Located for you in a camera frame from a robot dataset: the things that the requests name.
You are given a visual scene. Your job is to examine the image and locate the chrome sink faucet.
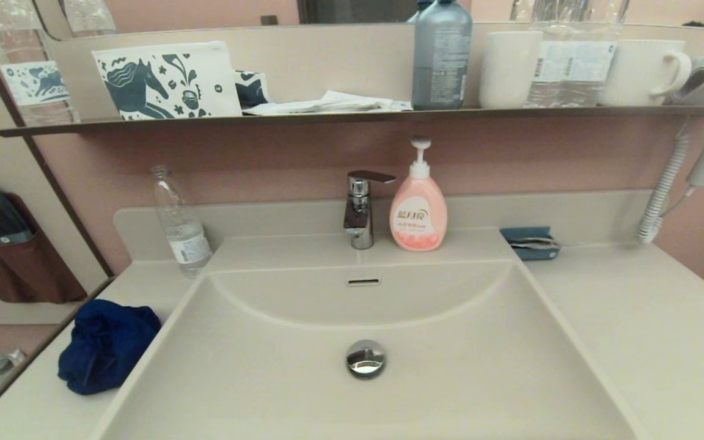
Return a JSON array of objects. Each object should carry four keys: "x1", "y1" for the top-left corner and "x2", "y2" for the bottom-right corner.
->
[{"x1": 343, "y1": 170, "x2": 398, "y2": 250}]

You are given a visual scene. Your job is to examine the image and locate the dark blue cloth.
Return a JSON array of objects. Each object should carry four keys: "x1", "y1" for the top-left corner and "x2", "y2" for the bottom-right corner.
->
[{"x1": 57, "y1": 299, "x2": 162, "y2": 395}]

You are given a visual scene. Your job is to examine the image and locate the chrome sink drain stopper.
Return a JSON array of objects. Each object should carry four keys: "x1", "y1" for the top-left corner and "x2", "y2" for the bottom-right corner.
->
[{"x1": 346, "y1": 340, "x2": 386, "y2": 380}]

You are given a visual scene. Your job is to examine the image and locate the beige wash basin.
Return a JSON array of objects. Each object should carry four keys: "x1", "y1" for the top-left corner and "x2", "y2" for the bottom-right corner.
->
[{"x1": 89, "y1": 232, "x2": 643, "y2": 440}]

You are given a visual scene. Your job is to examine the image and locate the pink pump soap bottle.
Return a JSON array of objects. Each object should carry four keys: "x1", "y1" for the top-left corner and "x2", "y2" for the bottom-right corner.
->
[{"x1": 389, "y1": 137, "x2": 449, "y2": 252}]

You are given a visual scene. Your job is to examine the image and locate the white paper packets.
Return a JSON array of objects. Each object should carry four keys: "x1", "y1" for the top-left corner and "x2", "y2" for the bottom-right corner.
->
[{"x1": 242, "y1": 90, "x2": 414, "y2": 116}]

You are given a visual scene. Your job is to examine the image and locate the small blue print pouch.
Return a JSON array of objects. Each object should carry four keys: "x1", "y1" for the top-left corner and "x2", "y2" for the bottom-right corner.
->
[{"x1": 234, "y1": 70, "x2": 271, "y2": 109}]

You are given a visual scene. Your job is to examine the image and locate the small clear plastic water bottle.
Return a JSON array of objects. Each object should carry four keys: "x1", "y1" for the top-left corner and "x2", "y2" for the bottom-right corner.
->
[{"x1": 150, "y1": 165, "x2": 213, "y2": 279}]

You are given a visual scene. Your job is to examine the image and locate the grey plastic bottle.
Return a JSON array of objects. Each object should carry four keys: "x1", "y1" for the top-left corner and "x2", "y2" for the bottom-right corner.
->
[{"x1": 411, "y1": 0, "x2": 474, "y2": 111}]

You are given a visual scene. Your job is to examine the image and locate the silver wrapped amenity packet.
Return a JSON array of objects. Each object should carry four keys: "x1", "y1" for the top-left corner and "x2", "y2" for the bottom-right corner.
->
[{"x1": 509, "y1": 237, "x2": 563, "y2": 251}]

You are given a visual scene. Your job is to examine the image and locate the blue small package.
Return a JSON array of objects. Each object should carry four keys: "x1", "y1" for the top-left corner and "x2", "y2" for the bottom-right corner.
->
[{"x1": 500, "y1": 226, "x2": 562, "y2": 262}]

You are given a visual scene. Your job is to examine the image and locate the large horse print pouch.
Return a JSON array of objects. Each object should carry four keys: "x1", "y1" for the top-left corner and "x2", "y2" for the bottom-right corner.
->
[{"x1": 92, "y1": 40, "x2": 243, "y2": 120}]

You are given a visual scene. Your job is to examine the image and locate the clear water bottle white label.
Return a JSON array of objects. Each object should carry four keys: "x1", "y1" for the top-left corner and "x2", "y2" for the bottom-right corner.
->
[{"x1": 524, "y1": 0, "x2": 631, "y2": 109}]

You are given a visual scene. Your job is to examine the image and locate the clear bottle with grey cap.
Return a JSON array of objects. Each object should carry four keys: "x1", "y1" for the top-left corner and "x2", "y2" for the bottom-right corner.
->
[{"x1": 0, "y1": 357, "x2": 18, "y2": 398}]

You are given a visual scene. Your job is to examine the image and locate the dark metal wall shelf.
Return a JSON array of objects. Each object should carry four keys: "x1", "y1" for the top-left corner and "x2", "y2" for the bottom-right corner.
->
[{"x1": 0, "y1": 105, "x2": 704, "y2": 138}]

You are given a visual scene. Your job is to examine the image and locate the white cup without handle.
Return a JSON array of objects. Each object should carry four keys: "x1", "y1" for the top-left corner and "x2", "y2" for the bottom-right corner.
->
[{"x1": 479, "y1": 31, "x2": 543, "y2": 110}]

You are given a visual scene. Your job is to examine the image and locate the wall mirror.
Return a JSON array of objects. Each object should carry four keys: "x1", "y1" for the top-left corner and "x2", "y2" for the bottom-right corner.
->
[{"x1": 31, "y1": 0, "x2": 704, "y2": 42}]

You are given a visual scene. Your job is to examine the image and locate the white coiled dryer cord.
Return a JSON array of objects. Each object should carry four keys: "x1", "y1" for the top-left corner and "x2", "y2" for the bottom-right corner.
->
[{"x1": 636, "y1": 131, "x2": 695, "y2": 245}]

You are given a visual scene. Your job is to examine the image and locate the white ribbed mug with handle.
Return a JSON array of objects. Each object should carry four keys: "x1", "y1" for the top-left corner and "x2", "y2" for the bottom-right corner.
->
[{"x1": 596, "y1": 40, "x2": 692, "y2": 108}]

